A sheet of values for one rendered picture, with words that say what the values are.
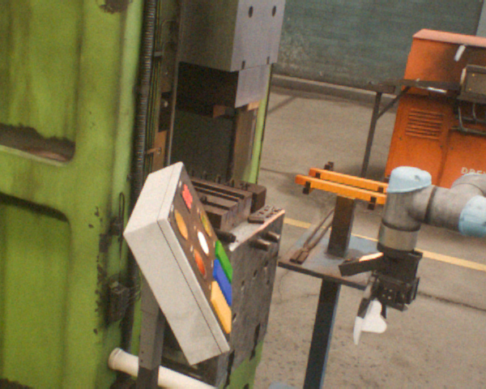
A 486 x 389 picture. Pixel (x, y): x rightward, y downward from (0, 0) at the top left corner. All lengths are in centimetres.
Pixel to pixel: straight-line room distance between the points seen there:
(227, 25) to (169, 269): 69
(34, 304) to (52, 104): 54
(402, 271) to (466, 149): 393
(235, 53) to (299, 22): 782
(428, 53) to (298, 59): 451
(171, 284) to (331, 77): 834
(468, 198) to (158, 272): 57
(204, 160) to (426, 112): 321
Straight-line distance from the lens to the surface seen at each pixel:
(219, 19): 168
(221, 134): 217
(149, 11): 156
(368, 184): 228
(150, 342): 146
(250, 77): 180
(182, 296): 122
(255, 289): 207
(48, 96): 172
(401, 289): 137
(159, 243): 118
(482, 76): 505
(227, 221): 187
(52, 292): 187
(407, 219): 133
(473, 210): 131
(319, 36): 944
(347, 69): 941
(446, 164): 531
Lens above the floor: 163
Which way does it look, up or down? 19 degrees down
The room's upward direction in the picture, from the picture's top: 8 degrees clockwise
